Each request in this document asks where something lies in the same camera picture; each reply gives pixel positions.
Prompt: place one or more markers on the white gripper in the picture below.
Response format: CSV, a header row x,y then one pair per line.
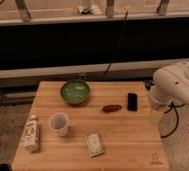
x,y
159,101

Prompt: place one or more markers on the dark red pepper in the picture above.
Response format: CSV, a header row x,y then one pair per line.
x,y
111,108

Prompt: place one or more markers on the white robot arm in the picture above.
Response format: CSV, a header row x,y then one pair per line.
x,y
170,82

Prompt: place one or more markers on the white sponge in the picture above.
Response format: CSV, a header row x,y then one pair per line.
x,y
95,147

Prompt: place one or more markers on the small black block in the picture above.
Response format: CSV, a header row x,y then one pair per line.
x,y
132,102

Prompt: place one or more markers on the green bowl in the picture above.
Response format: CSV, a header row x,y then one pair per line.
x,y
75,92

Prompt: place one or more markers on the translucent plastic cup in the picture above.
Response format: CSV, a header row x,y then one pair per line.
x,y
59,122

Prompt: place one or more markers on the white crumpled packet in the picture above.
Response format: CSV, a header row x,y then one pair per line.
x,y
31,135

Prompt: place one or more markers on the black object at corner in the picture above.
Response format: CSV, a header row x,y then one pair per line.
x,y
5,167

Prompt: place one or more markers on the long dark bench rail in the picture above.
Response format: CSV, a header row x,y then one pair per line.
x,y
92,44

